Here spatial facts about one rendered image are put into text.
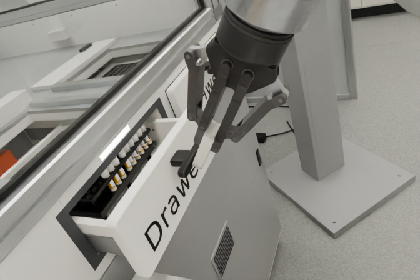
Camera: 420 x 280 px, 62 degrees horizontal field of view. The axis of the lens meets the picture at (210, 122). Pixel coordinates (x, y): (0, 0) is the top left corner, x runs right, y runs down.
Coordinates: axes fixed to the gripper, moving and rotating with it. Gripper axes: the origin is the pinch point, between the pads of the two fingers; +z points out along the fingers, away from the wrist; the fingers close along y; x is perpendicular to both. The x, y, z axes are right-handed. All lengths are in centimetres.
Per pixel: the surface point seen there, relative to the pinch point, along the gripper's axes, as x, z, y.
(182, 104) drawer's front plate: -18.1, 11.4, 9.1
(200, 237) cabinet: -8.7, 36.3, -6.1
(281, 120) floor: -140, 96, -25
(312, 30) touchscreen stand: -90, 17, -11
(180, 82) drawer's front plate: -20.2, 8.2, 11.3
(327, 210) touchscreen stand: -69, 73, -51
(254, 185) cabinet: -42, 50, -16
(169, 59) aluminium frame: -22.5, 6.0, 15.5
